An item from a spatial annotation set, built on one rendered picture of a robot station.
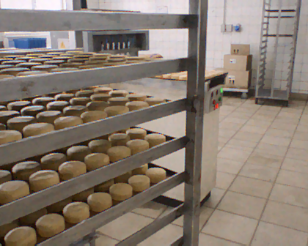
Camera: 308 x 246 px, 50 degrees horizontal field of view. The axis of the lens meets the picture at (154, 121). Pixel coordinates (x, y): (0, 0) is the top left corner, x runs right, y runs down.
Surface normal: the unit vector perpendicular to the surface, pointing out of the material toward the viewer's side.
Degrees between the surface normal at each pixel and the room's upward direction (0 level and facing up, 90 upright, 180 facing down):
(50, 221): 0
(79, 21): 90
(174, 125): 90
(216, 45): 90
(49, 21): 90
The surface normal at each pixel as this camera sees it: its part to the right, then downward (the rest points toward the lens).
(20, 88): 0.73, 0.19
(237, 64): -0.52, 0.26
